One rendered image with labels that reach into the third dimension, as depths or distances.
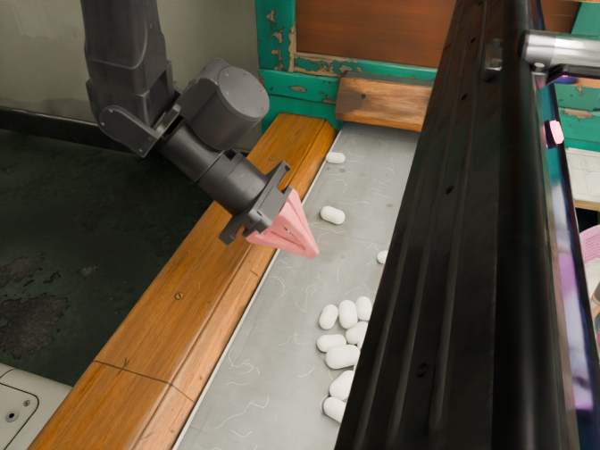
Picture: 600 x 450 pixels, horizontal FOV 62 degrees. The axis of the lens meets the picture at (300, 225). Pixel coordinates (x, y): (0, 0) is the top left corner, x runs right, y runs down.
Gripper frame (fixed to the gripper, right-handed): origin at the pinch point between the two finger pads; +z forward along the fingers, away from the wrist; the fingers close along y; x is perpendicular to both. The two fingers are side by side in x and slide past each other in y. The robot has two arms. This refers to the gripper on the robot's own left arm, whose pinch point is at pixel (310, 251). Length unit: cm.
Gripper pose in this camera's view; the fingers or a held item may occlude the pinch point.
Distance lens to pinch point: 57.4
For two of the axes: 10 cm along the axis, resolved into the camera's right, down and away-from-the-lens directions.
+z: 7.2, 6.5, 2.4
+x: -6.3, 4.5, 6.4
